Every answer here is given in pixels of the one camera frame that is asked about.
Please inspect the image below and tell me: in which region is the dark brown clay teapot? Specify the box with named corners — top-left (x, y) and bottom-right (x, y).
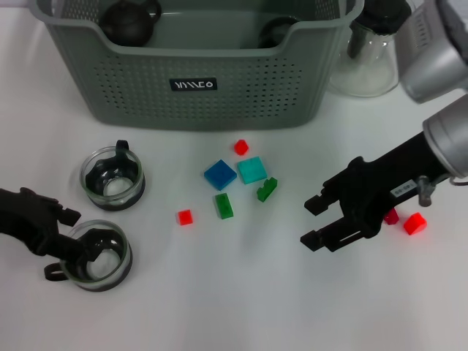
top-left (98, 0), bottom-right (162, 47)

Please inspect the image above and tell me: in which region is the cyan square toy tile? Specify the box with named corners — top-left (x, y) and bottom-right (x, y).
top-left (236, 156), bottom-right (268, 186)

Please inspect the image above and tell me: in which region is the green rectangular toy brick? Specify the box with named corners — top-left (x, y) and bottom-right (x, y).
top-left (214, 192), bottom-right (235, 220)

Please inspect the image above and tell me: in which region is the grey perforated plastic storage basket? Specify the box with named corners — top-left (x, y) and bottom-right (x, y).
top-left (28, 0), bottom-right (366, 132)

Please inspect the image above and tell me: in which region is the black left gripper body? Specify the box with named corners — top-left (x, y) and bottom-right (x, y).
top-left (0, 186), bottom-right (80, 263)

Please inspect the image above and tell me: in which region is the black carafe lid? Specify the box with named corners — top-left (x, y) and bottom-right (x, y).
top-left (360, 0), bottom-right (410, 36)

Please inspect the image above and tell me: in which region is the clear glass carafe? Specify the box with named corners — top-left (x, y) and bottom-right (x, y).
top-left (327, 0), bottom-right (403, 99)

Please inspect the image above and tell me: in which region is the green stepped toy brick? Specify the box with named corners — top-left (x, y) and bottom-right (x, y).
top-left (256, 176), bottom-right (279, 203)

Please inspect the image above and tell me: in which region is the right gripper cable plug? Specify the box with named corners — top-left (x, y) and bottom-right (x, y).
top-left (418, 171), bottom-right (468, 208)

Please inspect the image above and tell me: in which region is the glass teacup with black handle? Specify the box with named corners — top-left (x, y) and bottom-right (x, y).
top-left (257, 17), bottom-right (299, 48)
top-left (79, 140), bottom-right (146, 212)
top-left (43, 219), bottom-right (133, 293)

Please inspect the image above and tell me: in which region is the orange-red sloped toy block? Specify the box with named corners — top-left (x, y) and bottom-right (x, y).
top-left (403, 212), bottom-right (428, 236)

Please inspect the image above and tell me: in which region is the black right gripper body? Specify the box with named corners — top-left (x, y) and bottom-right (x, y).
top-left (321, 131), bottom-right (446, 239)

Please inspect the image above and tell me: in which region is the blue square toy tile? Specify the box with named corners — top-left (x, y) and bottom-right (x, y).
top-left (203, 159), bottom-right (238, 192)

